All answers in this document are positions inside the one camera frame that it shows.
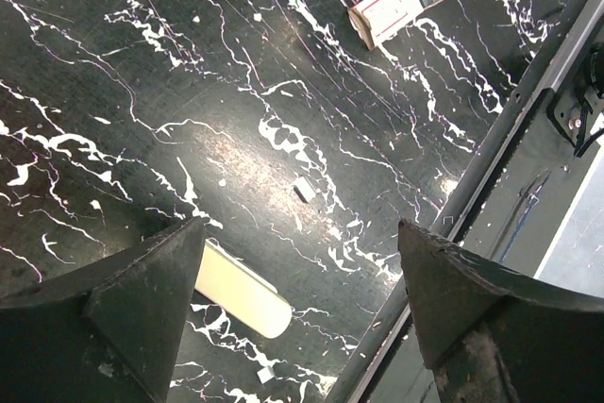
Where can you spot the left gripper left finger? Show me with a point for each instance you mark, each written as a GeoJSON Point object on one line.
{"type": "Point", "coordinates": [106, 332]}

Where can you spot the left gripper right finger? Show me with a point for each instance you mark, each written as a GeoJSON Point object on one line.
{"type": "Point", "coordinates": [490, 334]}

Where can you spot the beige stapler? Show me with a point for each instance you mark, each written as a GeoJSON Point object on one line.
{"type": "Point", "coordinates": [242, 293]}

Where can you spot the small silver staple strip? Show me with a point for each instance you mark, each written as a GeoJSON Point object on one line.
{"type": "Point", "coordinates": [266, 374]}

